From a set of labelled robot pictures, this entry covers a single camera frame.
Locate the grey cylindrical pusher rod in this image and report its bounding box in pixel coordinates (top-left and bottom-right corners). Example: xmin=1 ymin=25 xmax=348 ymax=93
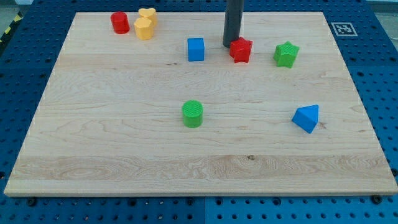
xmin=223 ymin=0 xmax=244 ymax=48

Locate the red cylinder block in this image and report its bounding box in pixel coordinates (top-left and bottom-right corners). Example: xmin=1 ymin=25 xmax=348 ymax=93
xmin=110 ymin=11 xmax=130 ymax=34

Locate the light wooden board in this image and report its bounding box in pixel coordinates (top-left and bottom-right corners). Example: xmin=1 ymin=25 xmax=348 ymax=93
xmin=4 ymin=12 xmax=397 ymax=197

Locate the white fiducial marker tag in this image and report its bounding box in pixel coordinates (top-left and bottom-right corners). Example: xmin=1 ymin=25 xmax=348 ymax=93
xmin=331 ymin=22 xmax=358 ymax=37

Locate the green star block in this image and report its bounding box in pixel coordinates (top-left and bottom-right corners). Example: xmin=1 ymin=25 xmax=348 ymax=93
xmin=273 ymin=41 xmax=300 ymax=68

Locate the red star block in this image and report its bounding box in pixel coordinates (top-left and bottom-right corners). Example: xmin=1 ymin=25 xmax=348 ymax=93
xmin=229 ymin=37 xmax=252 ymax=63

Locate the yellow heart block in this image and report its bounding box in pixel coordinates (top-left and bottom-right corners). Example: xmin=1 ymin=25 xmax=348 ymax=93
xmin=138 ymin=7 xmax=157 ymax=26

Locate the blue triangular prism block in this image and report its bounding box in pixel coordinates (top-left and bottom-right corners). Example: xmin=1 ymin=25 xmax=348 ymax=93
xmin=292 ymin=105 xmax=319 ymax=134

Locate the blue cube block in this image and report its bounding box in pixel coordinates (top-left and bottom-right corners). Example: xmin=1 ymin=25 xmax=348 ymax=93
xmin=187 ymin=37 xmax=205 ymax=62

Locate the yellow hexagon block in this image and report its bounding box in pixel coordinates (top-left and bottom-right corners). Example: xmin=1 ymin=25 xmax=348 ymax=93
xmin=134 ymin=17 xmax=154 ymax=40

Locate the green cylinder block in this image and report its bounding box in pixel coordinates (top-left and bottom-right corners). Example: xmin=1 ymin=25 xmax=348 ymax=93
xmin=182 ymin=100 xmax=203 ymax=128

